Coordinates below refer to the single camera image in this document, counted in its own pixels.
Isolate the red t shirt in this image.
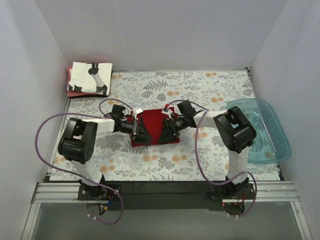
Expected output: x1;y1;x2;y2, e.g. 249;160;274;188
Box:
66;66;103;99
130;108;168;147

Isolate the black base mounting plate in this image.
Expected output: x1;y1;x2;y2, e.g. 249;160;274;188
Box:
77;181;255;211

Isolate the floral patterned table mat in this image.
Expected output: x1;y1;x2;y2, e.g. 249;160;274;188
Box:
48;69;281;181

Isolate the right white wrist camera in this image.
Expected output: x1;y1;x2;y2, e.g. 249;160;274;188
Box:
161;106;178;119

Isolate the white printed folded t shirt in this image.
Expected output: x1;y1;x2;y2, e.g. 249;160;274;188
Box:
69;61;113;97

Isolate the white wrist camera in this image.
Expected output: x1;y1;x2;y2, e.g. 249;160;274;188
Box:
132;107;144;119
161;106;178;119

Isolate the red folded t shirt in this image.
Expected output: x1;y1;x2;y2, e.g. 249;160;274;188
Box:
66;66;103;99

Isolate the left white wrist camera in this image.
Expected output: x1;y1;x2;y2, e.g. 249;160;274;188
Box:
132;107;144;119

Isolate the teal plastic bin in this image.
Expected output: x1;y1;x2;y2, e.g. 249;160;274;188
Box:
226;98;291;165

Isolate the aluminium frame rail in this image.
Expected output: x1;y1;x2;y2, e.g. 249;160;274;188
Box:
21;181;313;240

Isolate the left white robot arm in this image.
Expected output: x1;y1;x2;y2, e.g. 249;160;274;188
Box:
57;104;153;200

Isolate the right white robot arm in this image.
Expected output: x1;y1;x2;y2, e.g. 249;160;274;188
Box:
158;100;257;199

